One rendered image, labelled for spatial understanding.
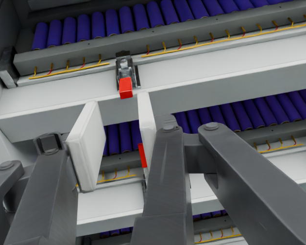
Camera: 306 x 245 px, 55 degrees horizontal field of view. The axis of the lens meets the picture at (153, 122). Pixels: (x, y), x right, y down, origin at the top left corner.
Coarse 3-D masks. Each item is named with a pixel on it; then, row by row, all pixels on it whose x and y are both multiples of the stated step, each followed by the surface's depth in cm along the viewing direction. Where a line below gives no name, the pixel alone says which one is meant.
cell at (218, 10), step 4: (204, 0) 42; (208, 0) 41; (212, 0) 41; (216, 0) 41; (204, 4) 42; (208, 4) 41; (212, 4) 40; (216, 4) 40; (208, 8) 41; (212, 8) 40; (216, 8) 40; (220, 8) 40; (208, 12) 41; (212, 12) 40; (216, 12) 39; (220, 12) 39
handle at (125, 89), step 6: (126, 60) 33; (126, 66) 33; (126, 72) 32; (126, 78) 30; (120, 84) 29; (126, 84) 29; (120, 90) 28; (126, 90) 27; (132, 90) 28; (120, 96) 28; (126, 96) 28; (132, 96) 28
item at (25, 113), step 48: (48, 0) 43; (0, 48) 38; (192, 48) 38; (240, 48) 37; (288, 48) 36; (0, 96) 36; (48, 96) 35; (96, 96) 34; (192, 96) 35; (240, 96) 36
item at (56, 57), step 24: (192, 24) 37; (216, 24) 37; (240, 24) 37; (264, 24) 38; (48, 48) 37; (72, 48) 37; (96, 48) 37; (120, 48) 37; (144, 48) 38; (24, 72) 38
